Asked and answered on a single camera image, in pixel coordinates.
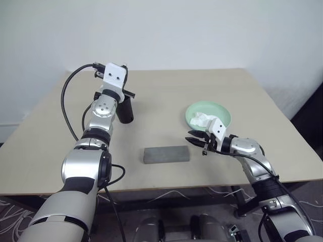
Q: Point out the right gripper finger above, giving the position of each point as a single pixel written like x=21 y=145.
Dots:
x=198 y=142
x=199 y=133

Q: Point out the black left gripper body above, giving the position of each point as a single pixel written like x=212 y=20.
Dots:
x=130 y=94

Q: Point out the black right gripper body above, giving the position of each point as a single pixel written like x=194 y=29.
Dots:
x=212 y=145

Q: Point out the white tissue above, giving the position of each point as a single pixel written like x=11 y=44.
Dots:
x=200 y=119

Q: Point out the black plastic cup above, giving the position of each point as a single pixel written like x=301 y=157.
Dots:
x=127 y=113

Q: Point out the green plastic plate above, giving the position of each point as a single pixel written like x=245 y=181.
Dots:
x=209 y=107

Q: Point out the grey glasses case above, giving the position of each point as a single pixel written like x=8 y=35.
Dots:
x=166 y=154

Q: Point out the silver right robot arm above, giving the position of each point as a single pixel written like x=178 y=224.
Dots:
x=247 y=147

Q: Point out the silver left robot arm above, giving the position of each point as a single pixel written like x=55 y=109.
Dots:
x=83 y=166

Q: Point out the dark grey rounded housing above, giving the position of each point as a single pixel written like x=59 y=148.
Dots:
x=210 y=229
x=150 y=230

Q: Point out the small black floor device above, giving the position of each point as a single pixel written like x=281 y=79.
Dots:
x=238 y=235

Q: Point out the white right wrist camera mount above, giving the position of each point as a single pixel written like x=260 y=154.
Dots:
x=218 y=128

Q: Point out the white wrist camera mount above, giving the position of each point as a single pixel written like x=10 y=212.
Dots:
x=218 y=128
x=114 y=75

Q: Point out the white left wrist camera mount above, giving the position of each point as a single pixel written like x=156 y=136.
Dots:
x=114 y=75

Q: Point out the black metal table frame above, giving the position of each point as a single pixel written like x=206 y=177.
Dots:
x=241 y=204

